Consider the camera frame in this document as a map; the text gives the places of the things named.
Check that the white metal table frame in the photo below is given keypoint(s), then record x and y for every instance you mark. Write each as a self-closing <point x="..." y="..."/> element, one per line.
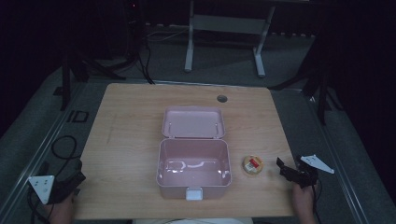
<point x="229" y="34"/>

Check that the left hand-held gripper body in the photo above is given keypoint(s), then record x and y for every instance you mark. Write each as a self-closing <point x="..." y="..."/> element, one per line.
<point x="51" y="186"/>

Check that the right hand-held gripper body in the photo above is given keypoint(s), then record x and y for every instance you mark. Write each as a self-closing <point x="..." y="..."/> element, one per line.
<point x="306" y="172"/>

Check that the person's left hand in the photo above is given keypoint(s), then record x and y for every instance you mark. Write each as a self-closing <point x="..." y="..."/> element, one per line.
<point x="62" y="210"/>

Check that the person's right hand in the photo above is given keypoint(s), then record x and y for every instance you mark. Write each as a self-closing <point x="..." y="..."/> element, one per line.
<point x="303" y="202"/>

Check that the small round yellow tin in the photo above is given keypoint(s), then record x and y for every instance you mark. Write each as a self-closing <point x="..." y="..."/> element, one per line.
<point x="252" y="164"/>

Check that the black tripod stand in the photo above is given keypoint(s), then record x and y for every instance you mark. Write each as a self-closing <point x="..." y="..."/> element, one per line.
<point x="84" y="68"/>
<point x="314" y="77"/>

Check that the pink plastic storage box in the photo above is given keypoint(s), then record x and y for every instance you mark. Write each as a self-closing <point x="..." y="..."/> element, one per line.
<point x="193" y="149"/>

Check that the grey desk grommet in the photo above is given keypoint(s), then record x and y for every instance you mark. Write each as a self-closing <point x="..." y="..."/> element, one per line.
<point x="222" y="98"/>

